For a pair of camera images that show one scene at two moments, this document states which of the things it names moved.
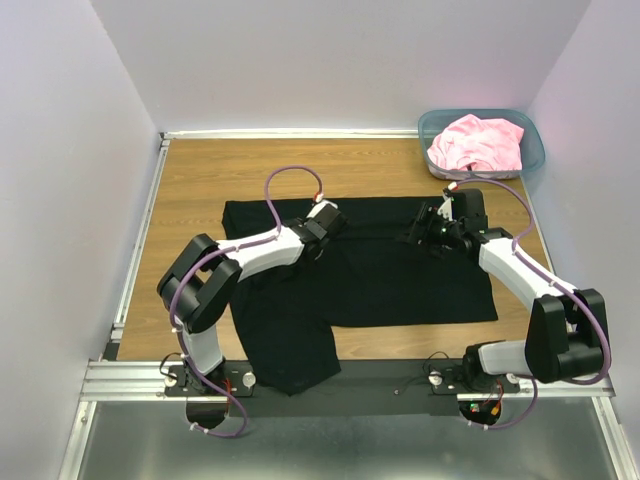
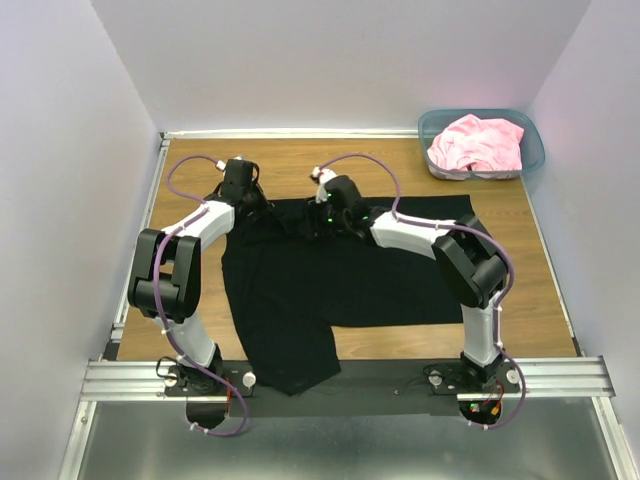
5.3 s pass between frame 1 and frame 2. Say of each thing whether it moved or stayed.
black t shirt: stayed
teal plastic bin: stayed
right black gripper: moved
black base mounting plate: stayed
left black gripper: moved
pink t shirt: stayed
